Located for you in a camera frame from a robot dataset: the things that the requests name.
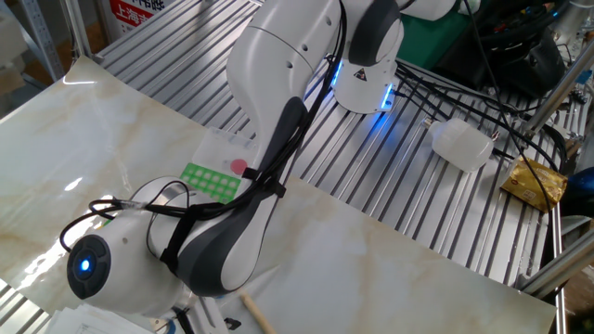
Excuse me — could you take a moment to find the green-topped pipette tip holder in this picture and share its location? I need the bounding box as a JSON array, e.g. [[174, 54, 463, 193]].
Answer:
[[179, 161, 242, 205]]

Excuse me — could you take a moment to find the dark blue object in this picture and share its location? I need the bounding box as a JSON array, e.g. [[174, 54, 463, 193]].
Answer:
[[562, 166, 594, 219]]

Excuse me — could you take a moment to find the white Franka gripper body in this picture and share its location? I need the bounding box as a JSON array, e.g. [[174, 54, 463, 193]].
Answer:
[[185, 296, 231, 334]]

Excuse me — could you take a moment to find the wooden stick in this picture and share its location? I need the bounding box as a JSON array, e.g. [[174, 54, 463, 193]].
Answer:
[[238, 289, 278, 334]]

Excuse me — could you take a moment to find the clear plastic tip box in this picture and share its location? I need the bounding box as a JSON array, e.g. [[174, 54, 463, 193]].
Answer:
[[191, 127, 259, 178]]

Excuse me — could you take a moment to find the black bag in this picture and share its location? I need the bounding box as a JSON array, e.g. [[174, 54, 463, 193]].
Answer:
[[433, 0, 567, 98]]

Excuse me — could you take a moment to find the green box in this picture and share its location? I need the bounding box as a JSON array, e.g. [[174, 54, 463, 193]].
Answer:
[[396, 8, 468, 71]]

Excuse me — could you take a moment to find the grey metal shelf upright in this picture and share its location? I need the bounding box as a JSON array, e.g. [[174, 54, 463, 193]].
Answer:
[[18, 0, 65, 83]]

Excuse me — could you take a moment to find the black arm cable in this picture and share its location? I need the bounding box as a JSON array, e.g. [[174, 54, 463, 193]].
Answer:
[[58, 0, 349, 254]]

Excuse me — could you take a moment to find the marble pattern table sheet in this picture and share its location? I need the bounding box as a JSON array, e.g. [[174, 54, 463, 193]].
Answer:
[[0, 55, 558, 334]]

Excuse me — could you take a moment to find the red white sign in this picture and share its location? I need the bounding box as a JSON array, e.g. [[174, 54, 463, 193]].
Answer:
[[109, 0, 166, 36]]

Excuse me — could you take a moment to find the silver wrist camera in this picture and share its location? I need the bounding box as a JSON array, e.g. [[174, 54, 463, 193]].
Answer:
[[152, 317, 178, 334]]

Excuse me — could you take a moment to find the stack of printed papers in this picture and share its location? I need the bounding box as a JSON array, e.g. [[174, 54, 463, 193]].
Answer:
[[44, 303, 157, 334]]

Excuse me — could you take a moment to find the gold foil packet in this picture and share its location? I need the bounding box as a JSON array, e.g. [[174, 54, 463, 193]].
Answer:
[[499, 155, 569, 213]]

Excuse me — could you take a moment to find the black table cable bundle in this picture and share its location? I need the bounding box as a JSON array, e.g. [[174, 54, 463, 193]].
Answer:
[[394, 59, 565, 173]]

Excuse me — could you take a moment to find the aluminium frame bar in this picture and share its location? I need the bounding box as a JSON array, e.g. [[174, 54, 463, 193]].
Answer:
[[523, 45, 594, 136], [517, 231, 594, 298]]

